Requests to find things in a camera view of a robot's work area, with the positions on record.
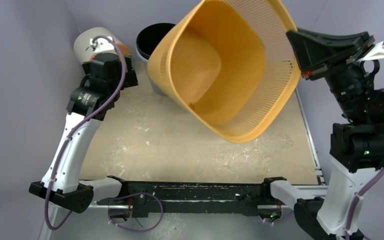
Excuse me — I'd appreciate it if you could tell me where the yellow mesh basket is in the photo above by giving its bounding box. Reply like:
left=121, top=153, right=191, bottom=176
left=147, top=0, right=301, bottom=143

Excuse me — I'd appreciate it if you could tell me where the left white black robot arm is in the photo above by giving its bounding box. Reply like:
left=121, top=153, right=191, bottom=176
left=28, top=53, right=129, bottom=214

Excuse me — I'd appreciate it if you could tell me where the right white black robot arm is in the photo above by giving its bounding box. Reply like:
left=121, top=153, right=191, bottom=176
left=260, top=29, right=384, bottom=240

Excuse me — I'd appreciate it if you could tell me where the white orange cylindrical container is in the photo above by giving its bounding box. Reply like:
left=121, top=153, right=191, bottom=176
left=73, top=27, right=132, bottom=64

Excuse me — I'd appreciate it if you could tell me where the grey bin with black liner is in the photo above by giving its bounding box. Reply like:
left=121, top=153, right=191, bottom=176
left=135, top=22, right=175, bottom=97

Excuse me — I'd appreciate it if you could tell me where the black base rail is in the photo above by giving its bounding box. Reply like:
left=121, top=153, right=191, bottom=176
left=97, top=181, right=281, bottom=218

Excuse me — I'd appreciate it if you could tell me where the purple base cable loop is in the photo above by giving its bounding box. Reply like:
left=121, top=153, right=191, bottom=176
left=107, top=192, right=164, bottom=233

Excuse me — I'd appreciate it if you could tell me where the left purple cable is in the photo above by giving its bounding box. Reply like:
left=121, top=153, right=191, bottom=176
left=43, top=35, right=128, bottom=231

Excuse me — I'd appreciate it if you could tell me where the aluminium table frame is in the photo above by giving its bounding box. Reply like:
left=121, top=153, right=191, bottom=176
left=37, top=89, right=342, bottom=240

